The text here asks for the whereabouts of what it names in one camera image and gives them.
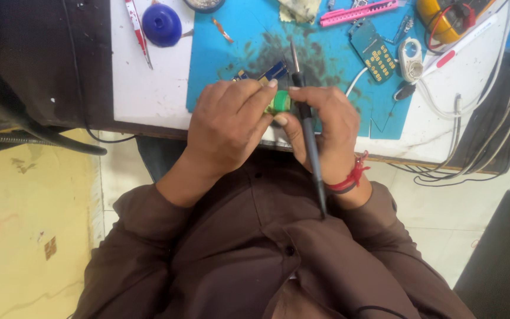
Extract black cabinet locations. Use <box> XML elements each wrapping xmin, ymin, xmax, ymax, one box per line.
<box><xmin>453</xmin><ymin>181</ymin><xmax>510</xmax><ymax>319</ymax></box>

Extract white loupe magnifier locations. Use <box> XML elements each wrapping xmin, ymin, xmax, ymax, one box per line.
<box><xmin>398</xmin><ymin>37</ymin><xmax>424</xmax><ymax>83</ymax></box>

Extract red and white tweezers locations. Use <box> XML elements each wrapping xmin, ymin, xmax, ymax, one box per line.
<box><xmin>124</xmin><ymin>0</ymin><xmax>154</xmax><ymax>71</ymax></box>

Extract white cable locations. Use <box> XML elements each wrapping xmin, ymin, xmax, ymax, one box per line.
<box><xmin>345</xmin><ymin>66</ymin><xmax>369</xmax><ymax>97</ymax></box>

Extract person's left hand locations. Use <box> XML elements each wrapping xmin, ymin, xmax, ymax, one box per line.
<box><xmin>185</xmin><ymin>79</ymin><xmax>279</xmax><ymax>179</ymax></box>

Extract white pen with red label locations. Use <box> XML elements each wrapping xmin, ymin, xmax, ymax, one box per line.
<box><xmin>421</xmin><ymin>13</ymin><xmax>499</xmax><ymax>79</ymax></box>

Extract black soldering iron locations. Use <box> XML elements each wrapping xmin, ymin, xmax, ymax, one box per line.
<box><xmin>290</xmin><ymin>41</ymin><xmax>328</xmax><ymax>219</ymax></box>

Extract red thread wristband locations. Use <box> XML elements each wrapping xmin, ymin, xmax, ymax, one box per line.
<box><xmin>324</xmin><ymin>150</ymin><xmax>371</xmax><ymax>195</ymax></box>

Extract bundle of grey cables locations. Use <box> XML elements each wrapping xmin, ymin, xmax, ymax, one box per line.
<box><xmin>387</xmin><ymin>55</ymin><xmax>510</xmax><ymax>188</ymax></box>

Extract blue circuit board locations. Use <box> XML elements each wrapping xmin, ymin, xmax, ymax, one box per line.
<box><xmin>232</xmin><ymin>61</ymin><xmax>289</xmax><ymax>86</ymax></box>

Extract thin black cable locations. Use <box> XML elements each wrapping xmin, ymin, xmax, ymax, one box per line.
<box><xmin>61</xmin><ymin>0</ymin><xmax>137</xmax><ymax>145</ymax></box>

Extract stained blue work mat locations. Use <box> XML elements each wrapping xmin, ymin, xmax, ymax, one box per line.
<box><xmin>186</xmin><ymin>0</ymin><xmax>429</xmax><ymax>141</ymax></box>

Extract yellow multimeter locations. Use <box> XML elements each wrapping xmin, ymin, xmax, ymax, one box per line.
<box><xmin>416</xmin><ymin>0</ymin><xmax>497</xmax><ymax>45</ymax></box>

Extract bundle of white cables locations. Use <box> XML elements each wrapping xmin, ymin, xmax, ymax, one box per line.
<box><xmin>416</xmin><ymin>0</ymin><xmax>510</xmax><ymax>120</ymax></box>

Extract green keypad circuit board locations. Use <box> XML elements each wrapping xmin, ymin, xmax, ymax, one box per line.
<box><xmin>349</xmin><ymin>18</ymin><xmax>398</xmax><ymax>84</ymax></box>

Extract round metal tin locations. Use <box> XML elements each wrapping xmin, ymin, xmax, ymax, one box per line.
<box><xmin>183</xmin><ymin>0</ymin><xmax>226</xmax><ymax>13</ymax></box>

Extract metal tweezers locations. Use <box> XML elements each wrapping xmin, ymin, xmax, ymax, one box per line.
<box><xmin>385</xmin><ymin>15</ymin><xmax>415</xmax><ymax>45</ymax></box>

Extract brown shirt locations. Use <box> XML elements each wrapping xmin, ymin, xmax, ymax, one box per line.
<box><xmin>73</xmin><ymin>148</ymin><xmax>477</xmax><ymax>319</ymax></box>

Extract yellowed cloth rag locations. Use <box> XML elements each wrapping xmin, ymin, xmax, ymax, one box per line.
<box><xmin>278</xmin><ymin>0</ymin><xmax>322</xmax><ymax>25</ymax></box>

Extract dark side bench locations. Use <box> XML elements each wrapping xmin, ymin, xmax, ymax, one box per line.
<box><xmin>0</xmin><ymin>0</ymin><xmax>115</xmax><ymax>134</ymax></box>

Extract pink plastic tool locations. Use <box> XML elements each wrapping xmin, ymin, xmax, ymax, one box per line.
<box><xmin>319</xmin><ymin>0</ymin><xmax>400</xmax><ymax>28</ymax></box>

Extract small green solder spool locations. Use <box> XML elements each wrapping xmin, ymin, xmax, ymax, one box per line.
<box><xmin>266</xmin><ymin>90</ymin><xmax>292</xmax><ymax>117</ymax></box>

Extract orange flex strip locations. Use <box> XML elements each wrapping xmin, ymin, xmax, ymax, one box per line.
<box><xmin>211</xmin><ymin>17</ymin><xmax>235</xmax><ymax>44</ymax></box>

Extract black flexible hose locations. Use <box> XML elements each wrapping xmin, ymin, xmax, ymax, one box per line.
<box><xmin>0</xmin><ymin>116</ymin><xmax>108</xmax><ymax>157</ymax></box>

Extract red probe wire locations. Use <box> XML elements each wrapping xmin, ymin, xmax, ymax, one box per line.
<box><xmin>428</xmin><ymin>4</ymin><xmax>477</xmax><ymax>50</ymax></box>

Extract blue round plastic lid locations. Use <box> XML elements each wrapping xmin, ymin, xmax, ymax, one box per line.
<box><xmin>142</xmin><ymin>3</ymin><xmax>183</xmax><ymax>48</ymax></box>

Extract person's right hand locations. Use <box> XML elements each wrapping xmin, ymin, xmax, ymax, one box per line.
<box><xmin>274</xmin><ymin>85</ymin><xmax>362</xmax><ymax>184</ymax></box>

